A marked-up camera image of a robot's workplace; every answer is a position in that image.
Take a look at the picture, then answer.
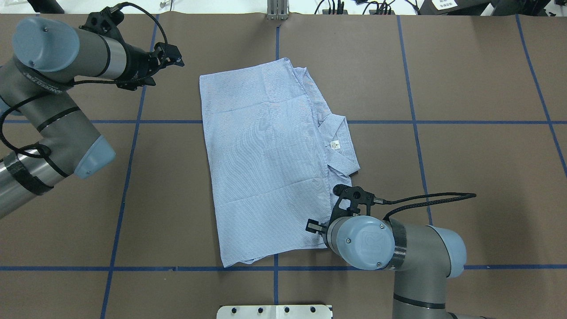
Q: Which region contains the blue striped button shirt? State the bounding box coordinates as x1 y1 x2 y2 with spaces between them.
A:
200 58 360 267

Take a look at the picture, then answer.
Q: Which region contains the grey aluminium frame post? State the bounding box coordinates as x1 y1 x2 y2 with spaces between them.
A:
267 0 289 21

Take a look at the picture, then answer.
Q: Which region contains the brown paper table cover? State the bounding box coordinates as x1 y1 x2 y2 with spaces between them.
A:
1 12 566 319

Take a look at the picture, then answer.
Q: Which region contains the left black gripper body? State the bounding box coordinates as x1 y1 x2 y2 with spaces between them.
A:
80 7 171 91

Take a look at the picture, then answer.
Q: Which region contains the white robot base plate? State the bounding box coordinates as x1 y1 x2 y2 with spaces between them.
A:
216 304 334 319

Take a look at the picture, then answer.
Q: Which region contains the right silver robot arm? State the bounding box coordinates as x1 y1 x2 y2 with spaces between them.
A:
306 184 476 319

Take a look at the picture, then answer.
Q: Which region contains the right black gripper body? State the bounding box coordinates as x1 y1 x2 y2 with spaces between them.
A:
326 184 376 227

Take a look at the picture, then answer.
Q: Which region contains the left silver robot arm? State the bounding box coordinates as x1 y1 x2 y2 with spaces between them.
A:
0 2 184 218

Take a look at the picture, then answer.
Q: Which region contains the black cable bundle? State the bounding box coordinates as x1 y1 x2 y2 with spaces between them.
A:
314 0 420 16

